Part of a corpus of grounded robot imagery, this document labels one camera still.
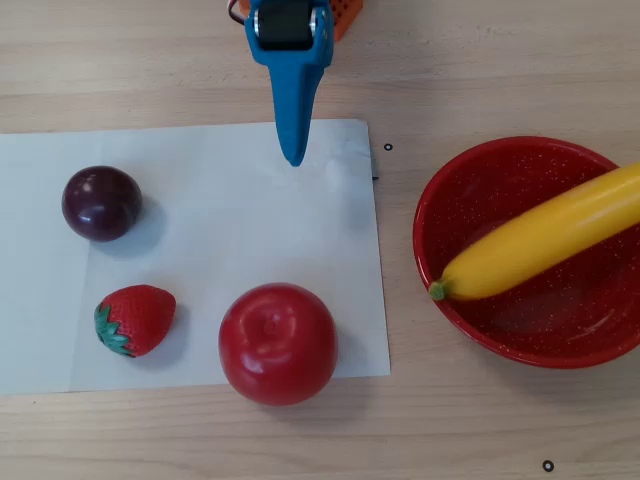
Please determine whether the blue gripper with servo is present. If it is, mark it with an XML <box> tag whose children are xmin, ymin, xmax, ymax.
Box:
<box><xmin>247</xmin><ymin>0</ymin><xmax>335</xmax><ymax>168</ymax></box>

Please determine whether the yellow toy banana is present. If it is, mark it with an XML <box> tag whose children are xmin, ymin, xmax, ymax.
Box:
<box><xmin>428</xmin><ymin>162</ymin><xmax>640</xmax><ymax>302</ymax></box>

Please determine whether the red speckled bowl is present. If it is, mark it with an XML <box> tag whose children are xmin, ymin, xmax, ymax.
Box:
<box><xmin>412</xmin><ymin>136</ymin><xmax>640</xmax><ymax>370</ymax></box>

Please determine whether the white paper sheet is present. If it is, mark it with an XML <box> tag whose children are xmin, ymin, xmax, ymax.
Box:
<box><xmin>0</xmin><ymin>118</ymin><xmax>392</xmax><ymax>396</ymax></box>

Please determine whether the dark purple toy plum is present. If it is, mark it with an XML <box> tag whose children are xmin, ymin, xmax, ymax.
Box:
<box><xmin>61</xmin><ymin>165</ymin><xmax>144</xmax><ymax>243</ymax></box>

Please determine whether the red toy apple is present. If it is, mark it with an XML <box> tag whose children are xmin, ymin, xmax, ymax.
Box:
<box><xmin>218</xmin><ymin>282</ymin><xmax>340</xmax><ymax>407</ymax></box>

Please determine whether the red toy strawberry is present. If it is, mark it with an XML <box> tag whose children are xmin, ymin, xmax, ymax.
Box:
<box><xmin>93</xmin><ymin>284</ymin><xmax>178</xmax><ymax>358</ymax></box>

